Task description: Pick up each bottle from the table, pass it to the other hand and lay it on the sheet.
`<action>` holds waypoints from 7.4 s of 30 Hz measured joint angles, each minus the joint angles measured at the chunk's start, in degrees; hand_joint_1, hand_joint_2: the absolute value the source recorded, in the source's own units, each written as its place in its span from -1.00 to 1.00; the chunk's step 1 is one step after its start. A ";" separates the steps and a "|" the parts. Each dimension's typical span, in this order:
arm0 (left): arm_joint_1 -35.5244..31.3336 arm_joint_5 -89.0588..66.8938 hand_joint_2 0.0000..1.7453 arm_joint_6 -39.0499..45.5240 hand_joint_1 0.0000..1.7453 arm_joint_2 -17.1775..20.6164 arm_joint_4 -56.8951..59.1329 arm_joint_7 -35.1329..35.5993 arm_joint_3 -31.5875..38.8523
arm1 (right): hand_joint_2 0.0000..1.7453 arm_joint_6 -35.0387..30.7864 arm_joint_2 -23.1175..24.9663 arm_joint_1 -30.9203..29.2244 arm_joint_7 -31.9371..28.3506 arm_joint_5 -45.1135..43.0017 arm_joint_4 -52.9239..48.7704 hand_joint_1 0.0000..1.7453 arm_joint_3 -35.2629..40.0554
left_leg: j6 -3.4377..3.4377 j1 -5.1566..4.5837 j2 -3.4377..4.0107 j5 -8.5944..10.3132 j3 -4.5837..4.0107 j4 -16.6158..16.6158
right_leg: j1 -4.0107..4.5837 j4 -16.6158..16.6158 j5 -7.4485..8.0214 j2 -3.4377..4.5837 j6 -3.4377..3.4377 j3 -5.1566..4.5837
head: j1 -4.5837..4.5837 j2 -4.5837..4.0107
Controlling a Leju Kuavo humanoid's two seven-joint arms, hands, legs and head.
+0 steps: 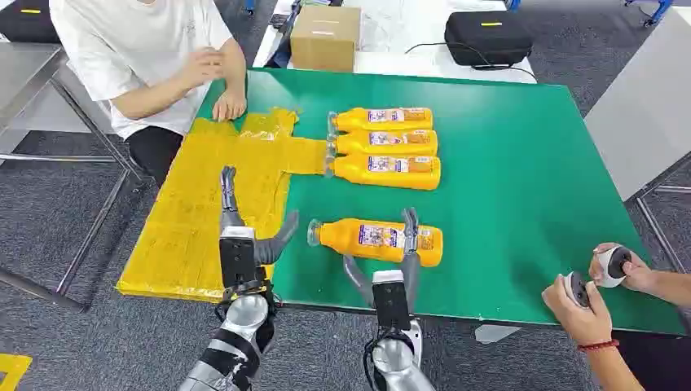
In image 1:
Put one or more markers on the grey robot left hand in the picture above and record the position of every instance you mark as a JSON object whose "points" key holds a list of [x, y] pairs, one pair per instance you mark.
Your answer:
{"points": [[231, 218]]}

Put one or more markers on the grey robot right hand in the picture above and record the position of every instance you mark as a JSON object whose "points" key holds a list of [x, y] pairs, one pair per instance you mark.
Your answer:
{"points": [[415, 275]]}

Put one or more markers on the orange drink bottle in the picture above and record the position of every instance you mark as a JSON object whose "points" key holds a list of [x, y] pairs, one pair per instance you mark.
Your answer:
{"points": [[356, 120], [351, 143], [421, 181], [340, 240]]}

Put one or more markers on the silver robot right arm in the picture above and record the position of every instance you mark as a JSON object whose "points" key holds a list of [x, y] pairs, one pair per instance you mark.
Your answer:
{"points": [[391, 359]]}

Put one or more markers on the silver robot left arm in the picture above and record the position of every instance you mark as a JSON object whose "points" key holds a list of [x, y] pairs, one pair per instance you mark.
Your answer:
{"points": [[245, 318]]}

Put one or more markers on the yellow sheet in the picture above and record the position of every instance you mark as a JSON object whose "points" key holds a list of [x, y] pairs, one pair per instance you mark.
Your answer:
{"points": [[189, 226]]}

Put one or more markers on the grey paper scrap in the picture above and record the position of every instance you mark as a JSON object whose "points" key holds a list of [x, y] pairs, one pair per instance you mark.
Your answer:
{"points": [[494, 333]]}

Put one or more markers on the green table mat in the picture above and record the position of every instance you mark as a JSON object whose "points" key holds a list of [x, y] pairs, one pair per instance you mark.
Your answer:
{"points": [[513, 189]]}

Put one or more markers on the white black handheld controller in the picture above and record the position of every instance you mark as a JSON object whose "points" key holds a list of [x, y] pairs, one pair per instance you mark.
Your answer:
{"points": [[613, 264], [578, 290]]}

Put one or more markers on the black flat device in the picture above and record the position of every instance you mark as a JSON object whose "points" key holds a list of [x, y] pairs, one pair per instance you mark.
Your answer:
{"points": [[280, 54]]}

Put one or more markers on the standing person's left hand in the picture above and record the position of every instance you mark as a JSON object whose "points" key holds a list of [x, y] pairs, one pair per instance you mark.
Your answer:
{"points": [[583, 324]]}

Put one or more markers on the standing person's hand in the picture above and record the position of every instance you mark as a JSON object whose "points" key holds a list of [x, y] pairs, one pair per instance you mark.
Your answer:
{"points": [[639, 275], [583, 324]]}

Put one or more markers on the brown cardboard box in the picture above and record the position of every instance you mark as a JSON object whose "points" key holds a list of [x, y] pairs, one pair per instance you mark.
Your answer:
{"points": [[324, 46]]}

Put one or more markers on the seated person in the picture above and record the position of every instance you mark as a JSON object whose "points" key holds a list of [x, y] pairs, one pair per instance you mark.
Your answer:
{"points": [[135, 43]]}

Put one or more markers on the standing person's right hand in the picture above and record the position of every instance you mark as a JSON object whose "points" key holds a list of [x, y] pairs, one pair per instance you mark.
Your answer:
{"points": [[639, 275]]}

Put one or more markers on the black carry case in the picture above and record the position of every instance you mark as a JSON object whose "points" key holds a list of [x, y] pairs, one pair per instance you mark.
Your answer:
{"points": [[27, 27], [486, 43]]}

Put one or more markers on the white table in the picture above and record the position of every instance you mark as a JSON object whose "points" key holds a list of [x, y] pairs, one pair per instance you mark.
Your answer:
{"points": [[399, 32]]}

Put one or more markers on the pale grey table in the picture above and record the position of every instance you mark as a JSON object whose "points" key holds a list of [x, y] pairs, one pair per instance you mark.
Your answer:
{"points": [[648, 108]]}

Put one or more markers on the blue metal stand leg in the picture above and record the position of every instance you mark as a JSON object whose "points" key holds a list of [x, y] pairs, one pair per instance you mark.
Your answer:
{"points": [[656, 11]]}

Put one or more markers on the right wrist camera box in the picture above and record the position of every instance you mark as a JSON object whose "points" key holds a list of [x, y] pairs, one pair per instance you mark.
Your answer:
{"points": [[390, 302]]}

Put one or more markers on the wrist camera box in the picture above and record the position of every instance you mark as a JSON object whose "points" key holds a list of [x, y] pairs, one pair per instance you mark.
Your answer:
{"points": [[236, 261], [390, 302]]}

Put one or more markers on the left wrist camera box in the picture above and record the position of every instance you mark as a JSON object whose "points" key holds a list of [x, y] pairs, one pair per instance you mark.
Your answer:
{"points": [[236, 261]]}

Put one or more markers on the steel frame table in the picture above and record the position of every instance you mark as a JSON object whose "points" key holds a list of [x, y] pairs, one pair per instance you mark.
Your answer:
{"points": [[21, 70]]}

